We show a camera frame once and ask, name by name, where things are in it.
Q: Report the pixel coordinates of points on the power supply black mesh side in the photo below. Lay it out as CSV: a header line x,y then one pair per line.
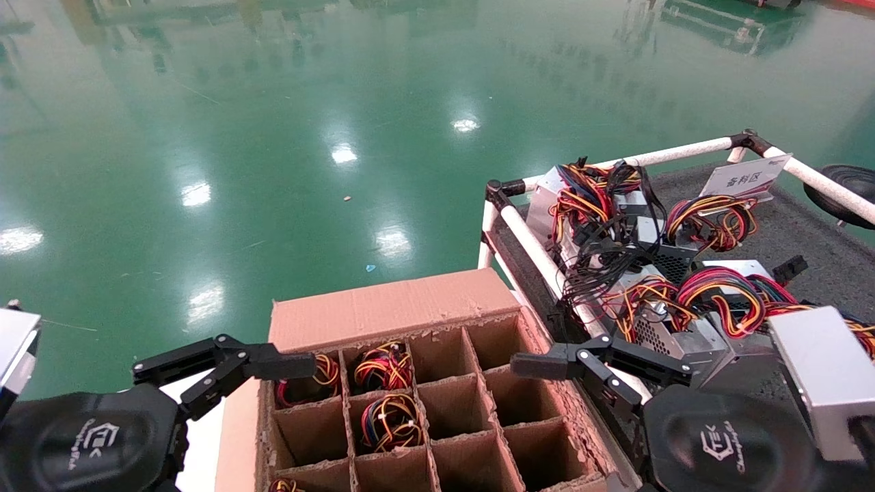
x,y
673,263

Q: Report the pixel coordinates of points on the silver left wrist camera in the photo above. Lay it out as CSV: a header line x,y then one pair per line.
x,y
17,348

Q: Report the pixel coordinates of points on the white printed sign card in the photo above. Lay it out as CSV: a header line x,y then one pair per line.
x,y
745,179

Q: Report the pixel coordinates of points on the white flat panel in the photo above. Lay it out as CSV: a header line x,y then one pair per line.
x,y
205,451

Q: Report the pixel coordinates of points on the white pipe table frame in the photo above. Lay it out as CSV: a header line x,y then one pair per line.
x,y
533,239

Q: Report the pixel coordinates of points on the flat silver power supply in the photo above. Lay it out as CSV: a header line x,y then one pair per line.
x,y
738,267

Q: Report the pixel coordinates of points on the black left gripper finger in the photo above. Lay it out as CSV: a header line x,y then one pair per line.
x,y
212,391
205,354

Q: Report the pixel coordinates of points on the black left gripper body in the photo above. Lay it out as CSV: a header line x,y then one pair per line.
x,y
89,444

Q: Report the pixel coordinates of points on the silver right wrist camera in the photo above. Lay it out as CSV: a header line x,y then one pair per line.
x,y
820,376

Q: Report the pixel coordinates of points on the black rubber wheel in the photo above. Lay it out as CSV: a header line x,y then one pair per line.
x,y
844,191

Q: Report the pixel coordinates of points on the cardboard box with dividers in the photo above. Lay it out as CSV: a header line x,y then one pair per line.
x,y
383,307

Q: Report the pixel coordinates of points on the silver power supply perforated side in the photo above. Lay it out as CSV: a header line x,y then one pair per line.
x,y
653,331

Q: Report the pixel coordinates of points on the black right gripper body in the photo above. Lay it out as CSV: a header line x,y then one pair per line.
x,y
724,444

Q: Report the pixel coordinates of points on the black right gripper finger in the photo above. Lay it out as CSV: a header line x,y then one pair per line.
x,y
649,361
612,386

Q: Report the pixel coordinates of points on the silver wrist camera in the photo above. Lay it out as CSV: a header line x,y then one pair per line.
x,y
17,348
820,376

